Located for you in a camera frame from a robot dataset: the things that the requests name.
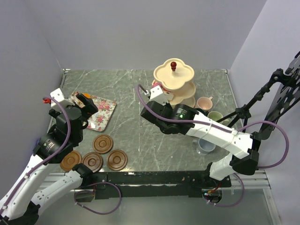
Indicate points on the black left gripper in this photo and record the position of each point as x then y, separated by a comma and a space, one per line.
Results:
90, 108

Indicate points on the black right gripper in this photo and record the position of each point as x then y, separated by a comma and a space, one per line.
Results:
170, 106

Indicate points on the white toy cake slice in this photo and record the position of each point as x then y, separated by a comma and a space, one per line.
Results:
168, 95

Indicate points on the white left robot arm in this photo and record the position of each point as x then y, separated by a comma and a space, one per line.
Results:
23, 204

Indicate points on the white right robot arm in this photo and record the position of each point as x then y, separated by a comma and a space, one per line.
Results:
242, 147

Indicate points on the floral serving tray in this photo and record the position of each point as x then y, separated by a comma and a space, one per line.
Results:
99, 120

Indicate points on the pink teacup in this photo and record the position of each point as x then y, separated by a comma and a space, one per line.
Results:
204, 103

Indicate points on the light green teacup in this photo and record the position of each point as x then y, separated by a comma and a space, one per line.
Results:
215, 116

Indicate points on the cream three-tier cake stand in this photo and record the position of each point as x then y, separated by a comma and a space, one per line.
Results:
177, 77

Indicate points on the brown wooden coaster upper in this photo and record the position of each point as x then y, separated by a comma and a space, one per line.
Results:
102, 144

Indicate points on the brown wooden coaster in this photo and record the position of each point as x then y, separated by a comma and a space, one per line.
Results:
102, 144
93, 161
70, 160
117, 160

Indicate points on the light blue mug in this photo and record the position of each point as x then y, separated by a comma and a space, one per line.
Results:
203, 147

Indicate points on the brown wooden coaster far left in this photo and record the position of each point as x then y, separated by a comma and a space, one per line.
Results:
70, 160

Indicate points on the brown wooden coaster middle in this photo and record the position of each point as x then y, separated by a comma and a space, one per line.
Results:
93, 161

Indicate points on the brown wooden coaster right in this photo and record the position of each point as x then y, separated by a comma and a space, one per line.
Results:
117, 160

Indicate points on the black tripod stand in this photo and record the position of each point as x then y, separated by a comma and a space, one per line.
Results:
243, 113

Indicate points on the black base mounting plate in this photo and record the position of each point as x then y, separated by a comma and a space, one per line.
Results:
152, 184

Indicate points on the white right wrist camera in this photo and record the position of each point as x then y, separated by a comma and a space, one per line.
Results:
156, 94

